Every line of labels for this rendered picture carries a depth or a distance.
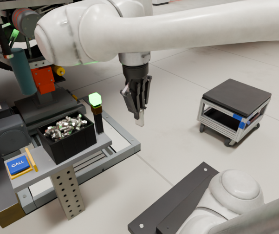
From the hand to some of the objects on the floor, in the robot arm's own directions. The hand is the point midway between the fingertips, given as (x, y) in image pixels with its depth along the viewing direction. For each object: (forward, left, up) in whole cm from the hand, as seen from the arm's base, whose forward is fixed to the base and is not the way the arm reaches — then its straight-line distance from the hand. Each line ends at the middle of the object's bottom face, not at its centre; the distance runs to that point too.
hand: (139, 116), depth 72 cm
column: (+34, +23, -68) cm, 80 cm away
